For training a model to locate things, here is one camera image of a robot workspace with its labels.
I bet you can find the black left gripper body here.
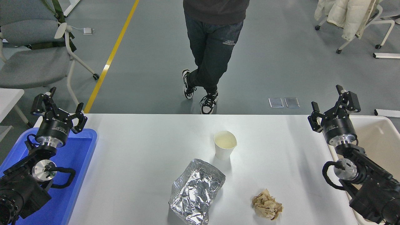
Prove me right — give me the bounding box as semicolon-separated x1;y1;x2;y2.
35;116;74;146

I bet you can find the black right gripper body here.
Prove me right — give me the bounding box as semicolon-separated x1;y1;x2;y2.
321;114;357;143

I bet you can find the white paper cup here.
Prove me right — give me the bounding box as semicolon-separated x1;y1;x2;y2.
213;131;237;161

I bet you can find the tan paper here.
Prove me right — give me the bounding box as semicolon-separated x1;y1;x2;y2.
252;188;283;221

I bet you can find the silver foil tray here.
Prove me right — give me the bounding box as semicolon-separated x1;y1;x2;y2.
169;158;226;225

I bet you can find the small white side table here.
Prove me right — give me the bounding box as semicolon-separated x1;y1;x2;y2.
0;88;32;142

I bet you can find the blue plastic tray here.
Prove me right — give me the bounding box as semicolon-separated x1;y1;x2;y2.
0;127;98;225

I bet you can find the large pale plastic bin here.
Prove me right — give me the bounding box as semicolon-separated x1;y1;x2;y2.
325;115;400;225

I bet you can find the grey office chair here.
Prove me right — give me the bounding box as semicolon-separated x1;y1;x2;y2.
0;0;100;107

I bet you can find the cream padded coat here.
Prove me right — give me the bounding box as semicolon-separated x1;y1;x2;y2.
314;0;383;41

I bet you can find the white wheeled chair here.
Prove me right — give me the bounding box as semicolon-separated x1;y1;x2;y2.
315;0;400;54

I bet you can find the white table leg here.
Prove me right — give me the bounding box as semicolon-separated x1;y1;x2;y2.
63;0;81;17

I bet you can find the person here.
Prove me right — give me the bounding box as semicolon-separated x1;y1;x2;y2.
182;0;250;115

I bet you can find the dark green strap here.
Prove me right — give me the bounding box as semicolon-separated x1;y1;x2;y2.
31;0;77;52

